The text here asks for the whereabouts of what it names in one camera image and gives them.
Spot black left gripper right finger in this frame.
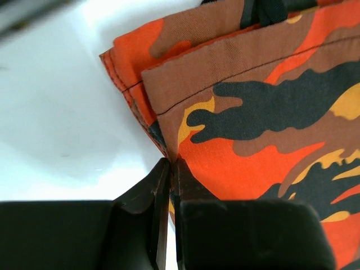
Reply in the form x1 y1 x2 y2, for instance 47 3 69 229
174 160 336 269

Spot orange camouflage trousers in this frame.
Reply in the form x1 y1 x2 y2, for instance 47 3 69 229
100 1 359 269

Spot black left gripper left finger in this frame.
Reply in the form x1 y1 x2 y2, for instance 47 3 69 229
1 158 170 269

